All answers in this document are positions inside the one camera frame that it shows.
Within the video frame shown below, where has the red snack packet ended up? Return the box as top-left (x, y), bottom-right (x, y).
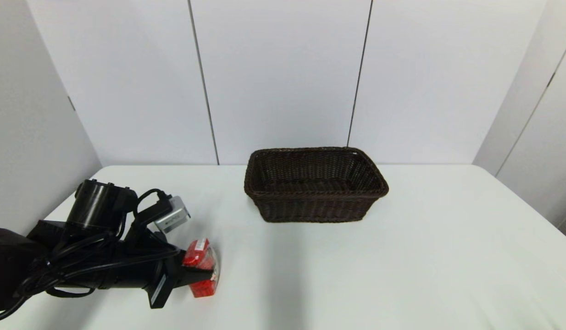
top-left (182, 237), bottom-right (220, 298)

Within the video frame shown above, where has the dark brown wicker basket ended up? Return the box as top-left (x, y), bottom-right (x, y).
top-left (244, 147), bottom-right (389, 224)

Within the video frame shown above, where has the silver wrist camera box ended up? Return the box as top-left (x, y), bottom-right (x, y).
top-left (154, 196), bottom-right (191, 234)

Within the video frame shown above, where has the black camera cable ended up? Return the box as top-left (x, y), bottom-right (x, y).
top-left (133, 188), bottom-right (174, 230)

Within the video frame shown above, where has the black looping arm cable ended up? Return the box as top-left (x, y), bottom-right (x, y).
top-left (44, 285), bottom-right (98, 299)

